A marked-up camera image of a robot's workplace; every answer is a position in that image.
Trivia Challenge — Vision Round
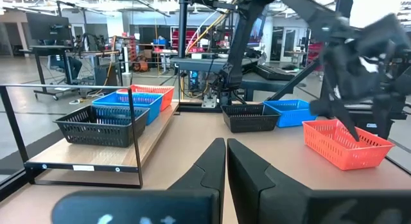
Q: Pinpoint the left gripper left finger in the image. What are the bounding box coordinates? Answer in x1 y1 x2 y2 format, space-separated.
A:
51 137 227 224

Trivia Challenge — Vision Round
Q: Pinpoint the black plastic basket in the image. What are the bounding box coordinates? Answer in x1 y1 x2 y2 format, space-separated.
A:
221 103 281 134
53 105 151 148

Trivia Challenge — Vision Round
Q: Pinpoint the black rolling table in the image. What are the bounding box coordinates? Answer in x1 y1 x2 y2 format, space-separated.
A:
19 45 121 101

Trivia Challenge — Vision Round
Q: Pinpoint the black keyboard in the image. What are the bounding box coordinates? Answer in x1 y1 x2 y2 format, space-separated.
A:
254 64 297 83

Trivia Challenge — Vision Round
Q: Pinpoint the black metal shelf frame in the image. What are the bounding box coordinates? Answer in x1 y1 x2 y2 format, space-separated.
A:
0 83 144 202

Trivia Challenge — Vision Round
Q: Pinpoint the orange plastic basket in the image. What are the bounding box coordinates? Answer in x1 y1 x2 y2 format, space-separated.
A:
302 118 396 171
116 84 175 112

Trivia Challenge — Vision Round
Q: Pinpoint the grey desk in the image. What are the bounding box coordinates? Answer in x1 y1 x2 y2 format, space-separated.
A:
170 56 261 101

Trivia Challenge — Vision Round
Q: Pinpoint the wooden shelf board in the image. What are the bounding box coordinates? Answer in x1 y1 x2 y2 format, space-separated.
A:
24 101 180 173

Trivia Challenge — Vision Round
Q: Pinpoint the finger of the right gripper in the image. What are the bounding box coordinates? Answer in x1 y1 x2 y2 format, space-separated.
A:
374 98 398 140
310 76 360 142

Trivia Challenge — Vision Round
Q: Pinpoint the black diagonal bar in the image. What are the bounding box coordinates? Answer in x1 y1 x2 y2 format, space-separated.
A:
265 59 326 102

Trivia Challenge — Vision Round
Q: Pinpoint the blue plastic basket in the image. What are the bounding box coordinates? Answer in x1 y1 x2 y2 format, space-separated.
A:
262 99 319 128
92 91 164 126

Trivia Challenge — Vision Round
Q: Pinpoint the white cable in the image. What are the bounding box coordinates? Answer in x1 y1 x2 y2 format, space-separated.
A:
185 10 221 50

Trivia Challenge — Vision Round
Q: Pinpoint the yellow cable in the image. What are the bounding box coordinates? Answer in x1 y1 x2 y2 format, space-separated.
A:
185 0 239 55

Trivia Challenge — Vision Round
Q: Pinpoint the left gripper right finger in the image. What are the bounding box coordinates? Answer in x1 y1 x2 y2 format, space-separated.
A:
227 138 411 224

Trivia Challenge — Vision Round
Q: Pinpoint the black aluminium table frame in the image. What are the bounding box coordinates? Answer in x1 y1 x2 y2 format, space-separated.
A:
0 0 238 202

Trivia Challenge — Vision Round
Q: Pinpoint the black monitor on stand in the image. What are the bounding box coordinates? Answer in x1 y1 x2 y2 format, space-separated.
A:
25 12 72 42

